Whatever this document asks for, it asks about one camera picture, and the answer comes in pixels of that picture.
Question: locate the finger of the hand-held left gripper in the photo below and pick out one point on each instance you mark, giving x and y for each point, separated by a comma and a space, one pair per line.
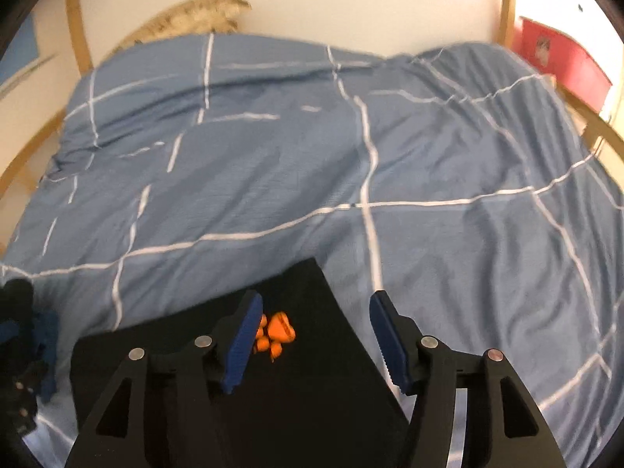
14, 302
46, 351

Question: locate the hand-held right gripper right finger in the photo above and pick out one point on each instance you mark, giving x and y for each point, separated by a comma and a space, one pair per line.
390, 346

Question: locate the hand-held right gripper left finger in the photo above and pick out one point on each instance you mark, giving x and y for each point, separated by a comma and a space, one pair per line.
241, 346

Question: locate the black pants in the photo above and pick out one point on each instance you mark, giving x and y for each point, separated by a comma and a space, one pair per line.
317, 399

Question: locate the blue checked duvet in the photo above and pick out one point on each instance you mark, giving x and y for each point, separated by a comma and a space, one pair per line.
292, 165

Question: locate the blue window blind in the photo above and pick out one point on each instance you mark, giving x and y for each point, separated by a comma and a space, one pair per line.
19, 48

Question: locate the beige patterned pillow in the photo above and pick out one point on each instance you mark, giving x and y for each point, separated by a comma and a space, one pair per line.
195, 14

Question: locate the red storage bin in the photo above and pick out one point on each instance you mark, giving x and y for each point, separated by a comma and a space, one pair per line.
565, 58

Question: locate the wooden bunk bed frame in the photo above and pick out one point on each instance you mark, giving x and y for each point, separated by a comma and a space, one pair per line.
78, 24

